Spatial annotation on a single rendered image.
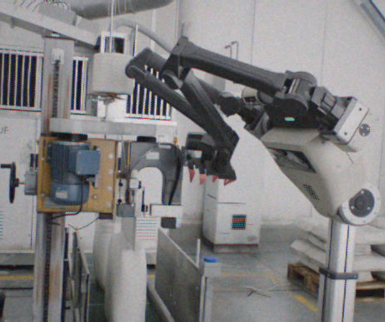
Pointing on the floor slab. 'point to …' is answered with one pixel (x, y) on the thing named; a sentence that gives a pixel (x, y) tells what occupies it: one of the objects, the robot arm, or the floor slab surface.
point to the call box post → (207, 299)
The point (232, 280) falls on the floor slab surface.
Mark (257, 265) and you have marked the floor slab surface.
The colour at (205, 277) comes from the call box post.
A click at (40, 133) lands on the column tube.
